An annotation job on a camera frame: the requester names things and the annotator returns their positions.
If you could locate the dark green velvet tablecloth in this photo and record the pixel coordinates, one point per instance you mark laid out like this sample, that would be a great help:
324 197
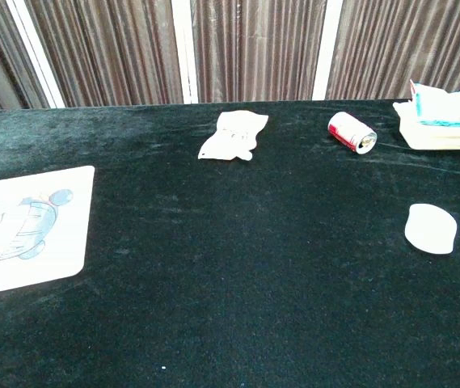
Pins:
229 262

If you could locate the cream plastic box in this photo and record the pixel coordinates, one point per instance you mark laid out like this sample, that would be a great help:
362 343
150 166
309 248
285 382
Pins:
435 137

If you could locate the white computer mouse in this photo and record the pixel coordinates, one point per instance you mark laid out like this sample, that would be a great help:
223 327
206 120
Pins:
429 229

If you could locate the teal and white packet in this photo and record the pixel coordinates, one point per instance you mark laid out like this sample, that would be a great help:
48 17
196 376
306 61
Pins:
448 107

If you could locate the white snack packet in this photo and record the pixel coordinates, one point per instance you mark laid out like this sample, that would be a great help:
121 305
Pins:
233 137

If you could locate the white cartoon mouse pad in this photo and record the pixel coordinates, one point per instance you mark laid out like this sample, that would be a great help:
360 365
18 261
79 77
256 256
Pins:
31 230

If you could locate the red and white can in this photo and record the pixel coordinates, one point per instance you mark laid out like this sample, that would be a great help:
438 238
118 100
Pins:
349 130

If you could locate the brown pleated curtain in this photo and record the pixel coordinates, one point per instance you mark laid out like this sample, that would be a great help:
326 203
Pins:
254 48

